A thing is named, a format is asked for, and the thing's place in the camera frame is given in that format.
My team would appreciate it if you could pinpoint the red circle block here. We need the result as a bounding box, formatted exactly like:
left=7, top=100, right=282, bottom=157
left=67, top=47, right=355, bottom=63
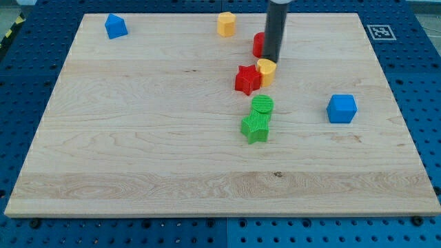
left=252, top=32, right=265, bottom=58

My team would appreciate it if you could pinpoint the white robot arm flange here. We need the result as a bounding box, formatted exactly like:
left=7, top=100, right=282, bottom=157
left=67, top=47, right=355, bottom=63
left=270, top=0, right=293, bottom=5

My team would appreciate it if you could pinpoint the green circle block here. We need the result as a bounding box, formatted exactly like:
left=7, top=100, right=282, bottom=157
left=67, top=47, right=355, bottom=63
left=251, top=94, right=274, bottom=118

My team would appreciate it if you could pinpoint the green star block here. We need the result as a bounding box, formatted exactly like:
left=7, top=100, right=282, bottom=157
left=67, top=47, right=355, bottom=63
left=240, top=110, right=270, bottom=144

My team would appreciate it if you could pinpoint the wooden board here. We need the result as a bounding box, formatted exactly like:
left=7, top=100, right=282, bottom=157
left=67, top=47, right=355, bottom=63
left=5, top=13, right=440, bottom=218

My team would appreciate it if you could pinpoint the red star block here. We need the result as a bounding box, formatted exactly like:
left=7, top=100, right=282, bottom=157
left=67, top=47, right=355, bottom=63
left=235, top=65, right=261, bottom=96

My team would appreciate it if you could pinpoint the yellow heart block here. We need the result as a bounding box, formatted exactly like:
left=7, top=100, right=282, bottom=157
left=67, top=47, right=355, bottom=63
left=256, top=59, right=277, bottom=87

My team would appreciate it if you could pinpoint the yellow hexagon block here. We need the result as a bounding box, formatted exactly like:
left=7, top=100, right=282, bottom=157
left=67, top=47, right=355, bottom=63
left=217, top=12, right=236, bottom=37

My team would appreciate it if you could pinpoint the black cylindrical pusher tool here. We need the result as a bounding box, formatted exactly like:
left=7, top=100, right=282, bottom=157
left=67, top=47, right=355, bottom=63
left=262, top=1, right=290, bottom=63

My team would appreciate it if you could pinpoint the blue hexagon block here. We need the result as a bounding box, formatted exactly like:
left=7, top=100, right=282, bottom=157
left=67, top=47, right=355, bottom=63
left=327, top=94, right=358, bottom=123

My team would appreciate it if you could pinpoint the blue pentagon block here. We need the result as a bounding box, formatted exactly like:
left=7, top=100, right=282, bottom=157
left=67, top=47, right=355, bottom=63
left=105, top=13, right=128, bottom=39

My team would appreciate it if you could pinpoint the white fiducial marker tag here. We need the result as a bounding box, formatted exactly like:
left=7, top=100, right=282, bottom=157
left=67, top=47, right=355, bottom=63
left=367, top=24, right=396, bottom=41

